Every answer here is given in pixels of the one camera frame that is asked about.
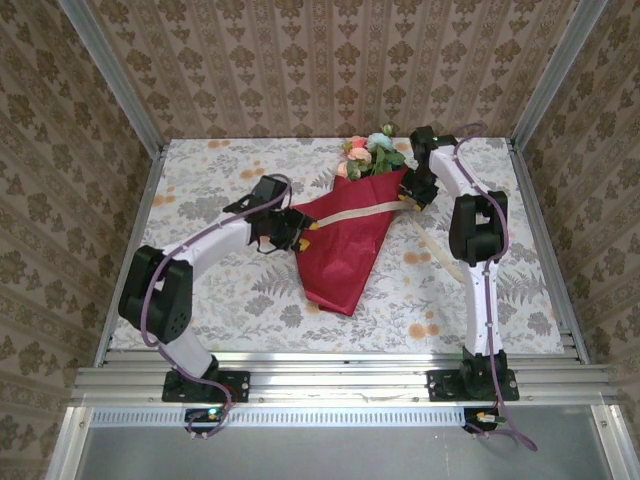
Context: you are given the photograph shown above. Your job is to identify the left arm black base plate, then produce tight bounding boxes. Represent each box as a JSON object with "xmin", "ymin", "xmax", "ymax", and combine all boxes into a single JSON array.
[{"xmin": 162, "ymin": 371, "xmax": 251, "ymax": 404}]

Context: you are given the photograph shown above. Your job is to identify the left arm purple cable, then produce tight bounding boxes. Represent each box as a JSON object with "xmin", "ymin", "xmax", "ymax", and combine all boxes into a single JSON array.
[{"xmin": 141, "ymin": 173, "xmax": 295, "ymax": 442}]

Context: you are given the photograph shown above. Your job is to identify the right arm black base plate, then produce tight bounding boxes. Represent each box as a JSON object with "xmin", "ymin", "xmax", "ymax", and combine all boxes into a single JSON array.
[{"xmin": 427, "ymin": 368, "xmax": 521, "ymax": 403}]

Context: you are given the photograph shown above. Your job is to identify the light blue fake flower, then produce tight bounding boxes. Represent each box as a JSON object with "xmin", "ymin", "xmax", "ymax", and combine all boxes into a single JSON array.
[{"xmin": 367, "ymin": 123, "xmax": 407, "ymax": 177}]

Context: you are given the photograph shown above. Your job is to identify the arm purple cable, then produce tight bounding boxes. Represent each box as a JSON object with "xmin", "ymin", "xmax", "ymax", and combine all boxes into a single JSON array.
[
  {"xmin": 449, "ymin": 122, "xmax": 539, "ymax": 453},
  {"xmin": 141, "ymin": 173, "xmax": 295, "ymax": 442}
]

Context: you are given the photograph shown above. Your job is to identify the small black connector board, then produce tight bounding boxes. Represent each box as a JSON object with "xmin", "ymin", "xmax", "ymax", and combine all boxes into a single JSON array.
[
  {"xmin": 463, "ymin": 407, "xmax": 504, "ymax": 434},
  {"xmin": 184, "ymin": 407, "xmax": 226, "ymax": 434}
]

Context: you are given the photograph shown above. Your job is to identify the peach fake flower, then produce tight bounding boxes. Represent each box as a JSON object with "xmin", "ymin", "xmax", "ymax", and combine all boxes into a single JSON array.
[{"xmin": 337, "ymin": 147, "xmax": 375, "ymax": 181}]

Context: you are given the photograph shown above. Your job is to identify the aluminium lower frame bar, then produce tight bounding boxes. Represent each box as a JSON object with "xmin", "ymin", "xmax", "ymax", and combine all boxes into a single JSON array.
[
  {"xmin": 45, "ymin": 405, "xmax": 95, "ymax": 480},
  {"xmin": 589, "ymin": 404, "xmax": 637, "ymax": 480}
]

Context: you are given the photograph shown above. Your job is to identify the red wrapping paper sheet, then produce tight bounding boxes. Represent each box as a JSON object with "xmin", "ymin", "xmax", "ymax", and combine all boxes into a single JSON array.
[{"xmin": 291, "ymin": 167, "xmax": 409, "ymax": 318}]

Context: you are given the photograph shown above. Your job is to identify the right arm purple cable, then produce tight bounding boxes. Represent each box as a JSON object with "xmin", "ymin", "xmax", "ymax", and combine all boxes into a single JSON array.
[{"xmin": 449, "ymin": 122, "xmax": 539, "ymax": 453}]

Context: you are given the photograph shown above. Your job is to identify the aluminium table side rail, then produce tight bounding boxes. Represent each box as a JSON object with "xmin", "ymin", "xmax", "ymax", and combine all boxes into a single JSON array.
[
  {"xmin": 504, "ymin": 138, "xmax": 592, "ymax": 365},
  {"xmin": 92, "ymin": 142, "xmax": 171, "ymax": 369}
]

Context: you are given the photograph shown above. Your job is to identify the aluminium table edge rail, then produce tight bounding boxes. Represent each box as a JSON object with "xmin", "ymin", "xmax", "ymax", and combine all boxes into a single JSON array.
[{"xmin": 94, "ymin": 351, "xmax": 591, "ymax": 369}]

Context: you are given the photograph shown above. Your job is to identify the aluminium frame post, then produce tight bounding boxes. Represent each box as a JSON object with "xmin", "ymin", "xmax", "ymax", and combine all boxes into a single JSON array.
[
  {"xmin": 57, "ymin": 0, "xmax": 170, "ymax": 154},
  {"xmin": 508, "ymin": 0, "xmax": 610, "ymax": 151}
]

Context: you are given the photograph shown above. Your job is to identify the slotted white cable duct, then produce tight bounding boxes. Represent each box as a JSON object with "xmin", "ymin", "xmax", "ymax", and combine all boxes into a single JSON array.
[{"xmin": 88, "ymin": 407, "xmax": 469, "ymax": 429}]

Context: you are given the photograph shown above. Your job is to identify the aluminium mounting rail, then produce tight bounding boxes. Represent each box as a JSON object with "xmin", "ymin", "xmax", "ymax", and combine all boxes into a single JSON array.
[{"xmin": 69, "ymin": 363, "xmax": 621, "ymax": 407}]

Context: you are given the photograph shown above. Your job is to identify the grey metal panel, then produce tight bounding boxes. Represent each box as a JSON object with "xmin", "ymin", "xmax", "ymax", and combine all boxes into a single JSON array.
[{"xmin": 74, "ymin": 425, "xmax": 617, "ymax": 480}]

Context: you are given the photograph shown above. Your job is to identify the floral tablecloth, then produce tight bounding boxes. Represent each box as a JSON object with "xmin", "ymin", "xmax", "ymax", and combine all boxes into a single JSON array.
[{"xmin": 109, "ymin": 137, "xmax": 566, "ymax": 356}]

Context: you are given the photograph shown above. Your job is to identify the beige ribbon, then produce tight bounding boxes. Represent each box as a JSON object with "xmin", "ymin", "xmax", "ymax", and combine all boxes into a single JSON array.
[{"xmin": 312, "ymin": 199, "xmax": 469, "ymax": 287}]

